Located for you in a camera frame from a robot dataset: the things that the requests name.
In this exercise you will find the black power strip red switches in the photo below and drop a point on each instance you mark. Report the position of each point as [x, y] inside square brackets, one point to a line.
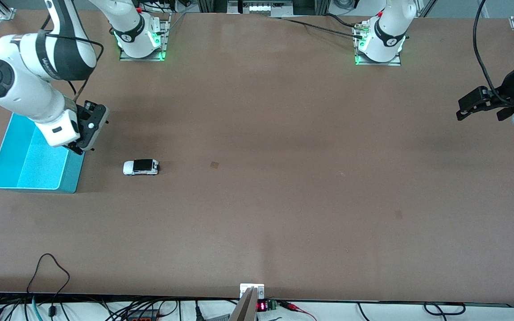
[143, 316]

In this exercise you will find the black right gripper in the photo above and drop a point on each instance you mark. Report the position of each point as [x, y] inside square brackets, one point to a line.
[82, 115]

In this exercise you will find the red clip lead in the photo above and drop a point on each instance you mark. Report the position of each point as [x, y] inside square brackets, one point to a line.
[290, 306]

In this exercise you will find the white toy jeep black roof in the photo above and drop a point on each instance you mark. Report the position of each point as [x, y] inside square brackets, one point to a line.
[128, 168]

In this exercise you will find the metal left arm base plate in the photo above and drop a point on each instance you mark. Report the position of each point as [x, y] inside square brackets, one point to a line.
[377, 63]

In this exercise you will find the white mounting bracket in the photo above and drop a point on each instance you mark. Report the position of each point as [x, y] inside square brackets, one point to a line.
[244, 287]

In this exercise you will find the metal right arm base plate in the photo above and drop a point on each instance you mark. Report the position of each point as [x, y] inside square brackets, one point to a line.
[141, 58]

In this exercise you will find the grey camera mount bar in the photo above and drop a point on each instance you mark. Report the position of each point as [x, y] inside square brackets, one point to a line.
[246, 307]

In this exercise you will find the turquoise plastic bin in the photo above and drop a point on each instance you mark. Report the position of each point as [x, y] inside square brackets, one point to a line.
[29, 171]

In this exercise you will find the control box with white lights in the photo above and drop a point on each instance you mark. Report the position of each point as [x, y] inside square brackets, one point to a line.
[261, 8]

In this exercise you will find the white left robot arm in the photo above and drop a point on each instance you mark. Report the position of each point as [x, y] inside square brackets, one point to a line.
[386, 44]

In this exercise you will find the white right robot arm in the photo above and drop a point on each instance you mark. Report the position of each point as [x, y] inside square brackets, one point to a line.
[29, 96]

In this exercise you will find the red LED display module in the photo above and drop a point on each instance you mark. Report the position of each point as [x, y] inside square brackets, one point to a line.
[262, 306]

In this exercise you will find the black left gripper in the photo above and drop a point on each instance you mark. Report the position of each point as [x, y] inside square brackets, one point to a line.
[505, 93]

